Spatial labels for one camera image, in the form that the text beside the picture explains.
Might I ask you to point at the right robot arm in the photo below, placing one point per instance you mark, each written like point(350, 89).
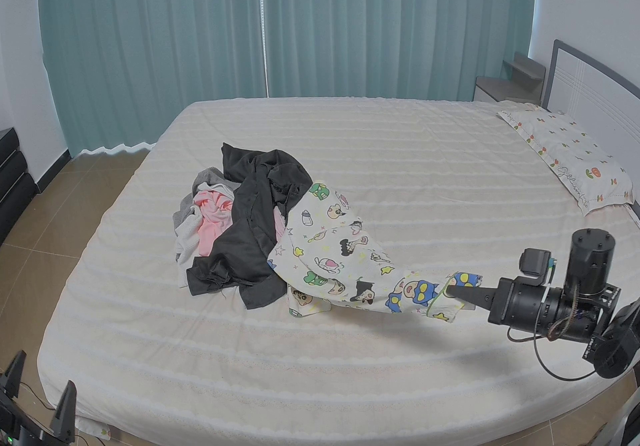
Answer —
point(592, 259)

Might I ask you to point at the pile of clothes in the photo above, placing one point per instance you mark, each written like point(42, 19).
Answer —
point(250, 234)

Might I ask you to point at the white printed pillow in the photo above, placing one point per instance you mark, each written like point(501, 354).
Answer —
point(565, 154)

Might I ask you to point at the bed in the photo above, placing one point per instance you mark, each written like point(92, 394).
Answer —
point(350, 159)

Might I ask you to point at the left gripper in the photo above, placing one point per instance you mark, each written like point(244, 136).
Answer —
point(20, 431)

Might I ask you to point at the white printed pyjama top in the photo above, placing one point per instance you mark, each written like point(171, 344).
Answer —
point(340, 244)

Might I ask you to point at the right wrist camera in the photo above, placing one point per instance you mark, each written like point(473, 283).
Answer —
point(535, 261)

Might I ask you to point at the blue-green curtain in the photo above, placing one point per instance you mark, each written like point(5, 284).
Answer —
point(150, 34)
point(400, 9)

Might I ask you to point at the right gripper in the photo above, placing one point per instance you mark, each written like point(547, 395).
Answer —
point(530, 309)

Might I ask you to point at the black chest of drawers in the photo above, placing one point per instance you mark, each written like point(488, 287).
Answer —
point(12, 184)

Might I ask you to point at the grey bedside table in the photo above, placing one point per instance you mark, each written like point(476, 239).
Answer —
point(510, 81)

